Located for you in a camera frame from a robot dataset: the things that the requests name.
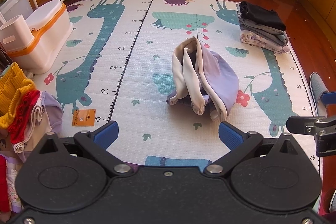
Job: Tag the black folded garment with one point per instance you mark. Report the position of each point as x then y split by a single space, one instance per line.
261 15

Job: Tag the purple and cream pants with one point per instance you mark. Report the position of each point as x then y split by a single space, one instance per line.
203 79

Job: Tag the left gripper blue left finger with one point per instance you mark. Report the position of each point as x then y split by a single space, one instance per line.
94 144

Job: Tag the cartoon animal play mat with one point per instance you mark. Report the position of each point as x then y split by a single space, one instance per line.
118 61

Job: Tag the white and orange storage box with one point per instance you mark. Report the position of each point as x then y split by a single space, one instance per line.
35 42

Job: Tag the orange card tag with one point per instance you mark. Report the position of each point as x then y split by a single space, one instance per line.
84 118

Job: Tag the grey slipper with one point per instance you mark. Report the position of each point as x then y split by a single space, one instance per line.
317 89

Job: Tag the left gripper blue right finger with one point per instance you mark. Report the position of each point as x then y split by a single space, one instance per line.
242 145

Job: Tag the grey folded garment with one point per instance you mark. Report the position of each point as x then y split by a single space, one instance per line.
278 36

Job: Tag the red garment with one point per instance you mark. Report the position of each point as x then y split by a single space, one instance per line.
17 129

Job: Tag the light purple unfolded garment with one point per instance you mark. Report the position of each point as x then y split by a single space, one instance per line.
46 116

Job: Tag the white plastic bin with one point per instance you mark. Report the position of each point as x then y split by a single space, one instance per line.
13 8

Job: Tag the floral folded garment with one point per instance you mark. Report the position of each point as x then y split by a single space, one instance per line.
253 39

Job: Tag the yellow knit garment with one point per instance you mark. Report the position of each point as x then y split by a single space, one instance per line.
14 85

